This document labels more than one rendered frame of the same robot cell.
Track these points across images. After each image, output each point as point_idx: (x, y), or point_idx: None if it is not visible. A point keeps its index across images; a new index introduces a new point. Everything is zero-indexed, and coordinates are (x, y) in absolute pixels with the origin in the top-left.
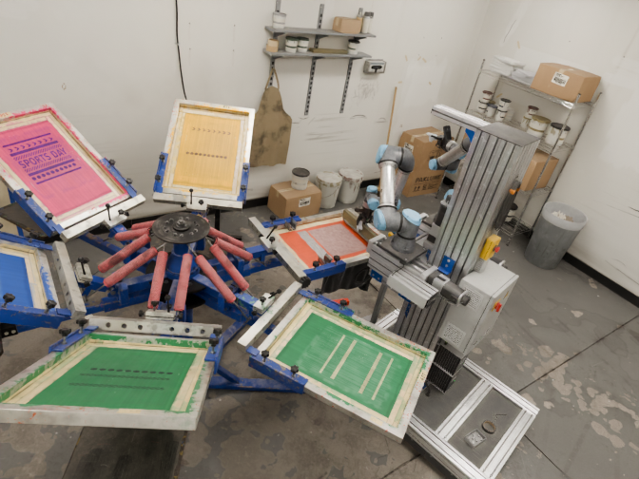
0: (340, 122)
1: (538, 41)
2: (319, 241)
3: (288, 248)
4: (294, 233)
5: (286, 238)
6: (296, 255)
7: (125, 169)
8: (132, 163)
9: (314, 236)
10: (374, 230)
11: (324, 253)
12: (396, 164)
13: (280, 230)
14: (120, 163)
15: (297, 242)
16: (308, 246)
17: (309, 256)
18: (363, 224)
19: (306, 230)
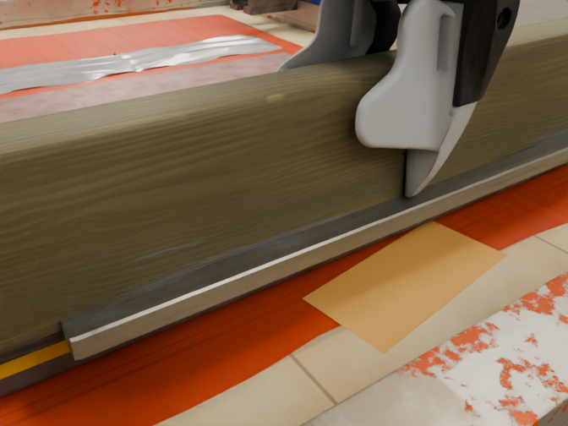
0: None
1: None
2: (167, 74)
3: (95, 25)
4: (241, 32)
5: (189, 23)
6: (31, 35)
7: (543, 19)
8: (561, 9)
9: (232, 63)
10: (519, 321)
11: (19, 80)
12: None
13: (253, 16)
14: (537, 2)
15: (149, 36)
16: (111, 53)
17: (10, 54)
18: (364, 62)
19: (288, 51)
